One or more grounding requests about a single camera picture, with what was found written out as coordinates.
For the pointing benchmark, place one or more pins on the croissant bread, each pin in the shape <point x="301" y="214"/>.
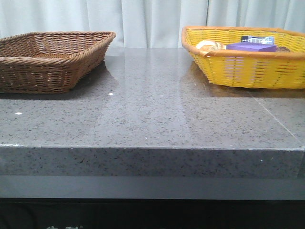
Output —
<point x="210" y="45"/>

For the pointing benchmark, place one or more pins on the white curtain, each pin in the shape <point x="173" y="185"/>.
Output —
<point x="147" y="23"/>

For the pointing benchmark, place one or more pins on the brown wicker basket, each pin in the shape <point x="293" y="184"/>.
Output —
<point x="50" y="62"/>

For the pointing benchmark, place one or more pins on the purple foam cube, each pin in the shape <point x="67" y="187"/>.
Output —
<point x="251" y="47"/>

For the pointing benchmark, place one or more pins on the dark jar with label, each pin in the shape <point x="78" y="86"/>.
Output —
<point x="261" y="40"/>

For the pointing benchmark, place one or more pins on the yellow woven basket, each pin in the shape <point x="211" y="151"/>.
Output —
<point x="271" y="70"/>

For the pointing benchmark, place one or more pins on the brown toy lion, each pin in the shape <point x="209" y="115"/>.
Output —
<point x="282" y="49"/>

